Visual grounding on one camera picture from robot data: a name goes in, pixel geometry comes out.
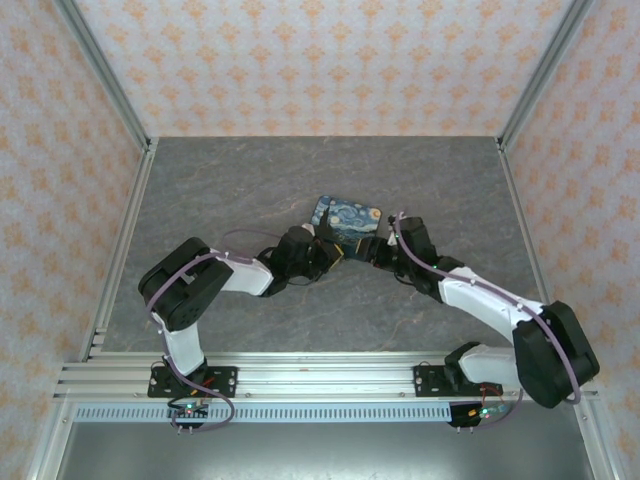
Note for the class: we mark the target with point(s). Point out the starry night tin box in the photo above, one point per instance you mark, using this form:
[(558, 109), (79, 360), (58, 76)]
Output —
[(350, 222)]

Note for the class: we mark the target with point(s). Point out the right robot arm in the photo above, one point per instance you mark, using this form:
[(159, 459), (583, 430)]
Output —
[(550, 350)]

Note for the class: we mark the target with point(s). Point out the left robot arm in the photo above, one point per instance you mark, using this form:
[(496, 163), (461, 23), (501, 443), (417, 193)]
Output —
[(185, 290)]

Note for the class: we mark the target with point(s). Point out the aluminium front beam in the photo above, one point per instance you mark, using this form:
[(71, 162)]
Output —
[(325, 380)]

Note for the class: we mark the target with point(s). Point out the grey metal panel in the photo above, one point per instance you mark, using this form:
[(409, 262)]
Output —
[(320, 455)]

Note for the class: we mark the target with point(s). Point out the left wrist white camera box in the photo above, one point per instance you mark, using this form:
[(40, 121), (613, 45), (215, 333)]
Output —
[(307, 230)]

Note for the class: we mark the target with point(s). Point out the aluminium table side rail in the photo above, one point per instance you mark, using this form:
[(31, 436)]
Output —
[(138, 190), (515, 190)]

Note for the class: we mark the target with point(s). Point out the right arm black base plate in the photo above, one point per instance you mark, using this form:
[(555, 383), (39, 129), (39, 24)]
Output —
[(425, 380)]

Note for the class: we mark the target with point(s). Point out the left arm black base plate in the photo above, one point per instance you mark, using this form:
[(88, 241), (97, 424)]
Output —
[(225, 380)]

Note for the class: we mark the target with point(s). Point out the short aluminium frame post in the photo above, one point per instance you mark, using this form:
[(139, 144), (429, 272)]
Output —
[(50, 445), (595, 445)]

